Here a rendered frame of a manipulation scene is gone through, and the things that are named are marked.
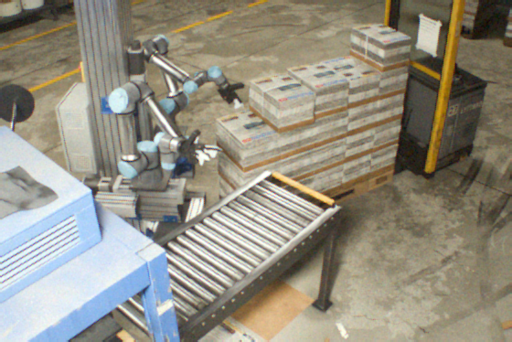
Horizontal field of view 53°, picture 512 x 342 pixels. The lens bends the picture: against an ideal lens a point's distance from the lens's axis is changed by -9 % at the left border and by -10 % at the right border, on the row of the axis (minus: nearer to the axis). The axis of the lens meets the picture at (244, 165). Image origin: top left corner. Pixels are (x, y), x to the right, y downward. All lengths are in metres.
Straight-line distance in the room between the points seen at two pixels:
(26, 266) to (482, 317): 2.91
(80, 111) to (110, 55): 0.40
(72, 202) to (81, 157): 1.85
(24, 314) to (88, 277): 0.22
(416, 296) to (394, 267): 0.31
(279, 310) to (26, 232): 2.27
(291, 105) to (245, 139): 0.36
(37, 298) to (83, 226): 0.26
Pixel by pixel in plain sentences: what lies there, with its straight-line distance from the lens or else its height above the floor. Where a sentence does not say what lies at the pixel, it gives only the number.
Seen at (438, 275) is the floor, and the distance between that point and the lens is 3.93.
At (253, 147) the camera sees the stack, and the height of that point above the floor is 0.77.
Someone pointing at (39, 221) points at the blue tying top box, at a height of 1.74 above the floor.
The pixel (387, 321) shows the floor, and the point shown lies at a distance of 3.56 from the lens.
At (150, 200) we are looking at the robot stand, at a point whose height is 0.70.
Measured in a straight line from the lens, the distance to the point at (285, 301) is 3.59.
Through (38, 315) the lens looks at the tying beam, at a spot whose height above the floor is 1.55.
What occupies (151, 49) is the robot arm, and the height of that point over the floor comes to 1.41.
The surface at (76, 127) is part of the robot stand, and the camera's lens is 3.33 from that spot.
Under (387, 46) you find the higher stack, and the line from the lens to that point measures 3.97.
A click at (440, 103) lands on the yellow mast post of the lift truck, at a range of 4.42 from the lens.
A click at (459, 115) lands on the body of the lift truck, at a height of 0.55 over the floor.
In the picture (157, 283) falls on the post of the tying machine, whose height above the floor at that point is 1.44.
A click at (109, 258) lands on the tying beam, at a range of 1.69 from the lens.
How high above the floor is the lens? 2.68
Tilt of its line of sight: 34 degrees down
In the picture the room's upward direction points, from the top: 1 degrees counter-clockwise
